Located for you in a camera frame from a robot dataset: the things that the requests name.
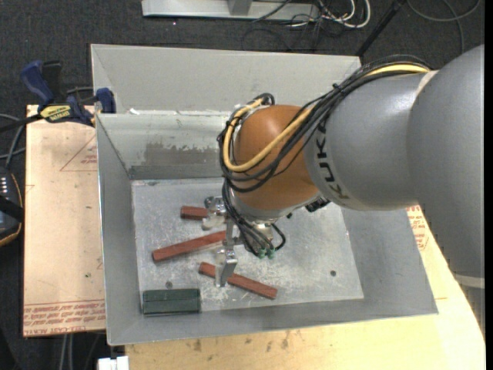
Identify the red-brown flat block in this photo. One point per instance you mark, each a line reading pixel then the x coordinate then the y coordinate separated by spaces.
pixel 185 247
pixel 192 212
pixel 250 283

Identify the brown cardboard board red print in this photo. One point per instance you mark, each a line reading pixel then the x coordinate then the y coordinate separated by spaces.
pixel 61 226

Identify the dark green flat block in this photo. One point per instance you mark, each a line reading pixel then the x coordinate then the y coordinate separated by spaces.
pixel 171 308
pixel 171 295

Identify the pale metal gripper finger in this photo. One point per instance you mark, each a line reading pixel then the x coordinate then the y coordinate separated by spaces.
pixel 215 206
pixel 226 262

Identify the black cylinder on white bracket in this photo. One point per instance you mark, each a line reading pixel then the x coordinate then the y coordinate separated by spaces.
pixel 317 204

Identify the grey metal bin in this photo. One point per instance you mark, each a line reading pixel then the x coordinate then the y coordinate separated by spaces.
pixel 161 75

